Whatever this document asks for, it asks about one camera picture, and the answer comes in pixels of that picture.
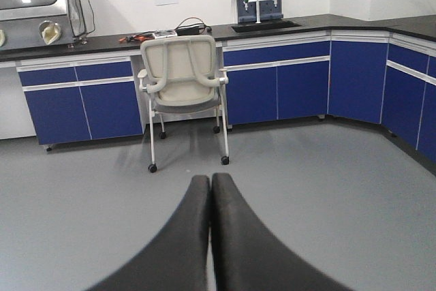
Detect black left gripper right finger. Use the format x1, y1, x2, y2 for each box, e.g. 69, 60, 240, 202
211, 172, 347, 290

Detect blue cabinet row back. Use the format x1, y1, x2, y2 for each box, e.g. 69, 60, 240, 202
18, 35, 330, 145

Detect steel glove box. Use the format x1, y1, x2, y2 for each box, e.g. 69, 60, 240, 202
1, 0, 95, 52

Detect blue corner cabinets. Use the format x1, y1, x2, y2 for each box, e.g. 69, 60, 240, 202
328, 31, 435, 160

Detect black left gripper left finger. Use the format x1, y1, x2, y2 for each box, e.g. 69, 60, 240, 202
89, 175, 211, 290

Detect black sink basin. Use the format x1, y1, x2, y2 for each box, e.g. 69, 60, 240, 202
231, 20, 300, 33

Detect beige rolling office chair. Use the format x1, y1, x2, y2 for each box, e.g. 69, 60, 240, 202
138, 35, 230, 173

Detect orange hand tools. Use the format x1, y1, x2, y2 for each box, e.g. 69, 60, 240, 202
119, 31, 155, 43

